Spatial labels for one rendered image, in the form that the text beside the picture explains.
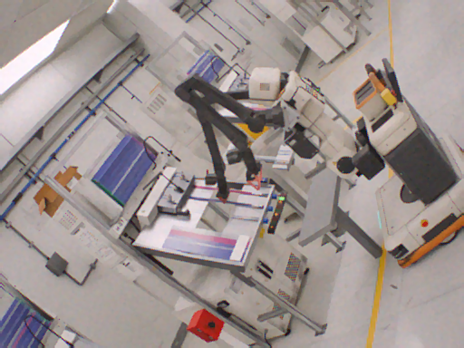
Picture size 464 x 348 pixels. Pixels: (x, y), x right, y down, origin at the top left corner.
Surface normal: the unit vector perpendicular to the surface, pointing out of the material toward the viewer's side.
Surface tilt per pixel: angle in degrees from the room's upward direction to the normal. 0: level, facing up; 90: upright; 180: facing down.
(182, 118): 90
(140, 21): 90
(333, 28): 90
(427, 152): 90
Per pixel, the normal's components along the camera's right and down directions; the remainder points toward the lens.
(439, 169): -0.15, 0.50
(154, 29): -0.30, 0.63
